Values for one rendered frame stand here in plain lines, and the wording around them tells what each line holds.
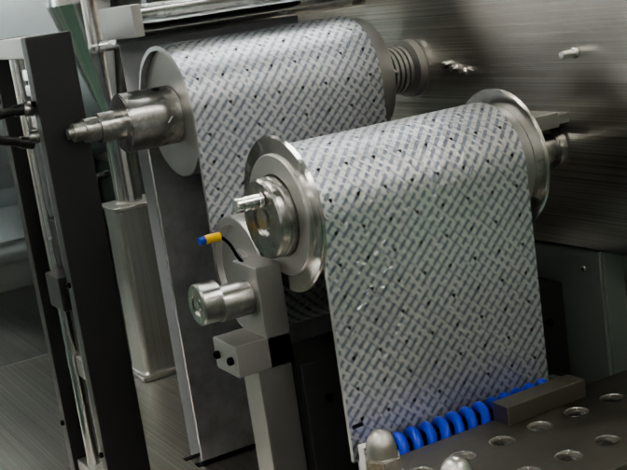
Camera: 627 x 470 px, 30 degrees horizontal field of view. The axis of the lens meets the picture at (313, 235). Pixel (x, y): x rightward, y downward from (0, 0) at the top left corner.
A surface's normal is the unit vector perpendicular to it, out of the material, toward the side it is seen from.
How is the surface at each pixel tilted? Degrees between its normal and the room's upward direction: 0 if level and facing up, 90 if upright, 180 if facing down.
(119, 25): 90
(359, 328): 90
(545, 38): 90
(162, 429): 0
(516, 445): 0
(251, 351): 90
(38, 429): 0
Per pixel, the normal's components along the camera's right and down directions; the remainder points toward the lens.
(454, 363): 0.49, 0.11
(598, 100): -0.86, 0.22
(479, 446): -0.14, -0.97
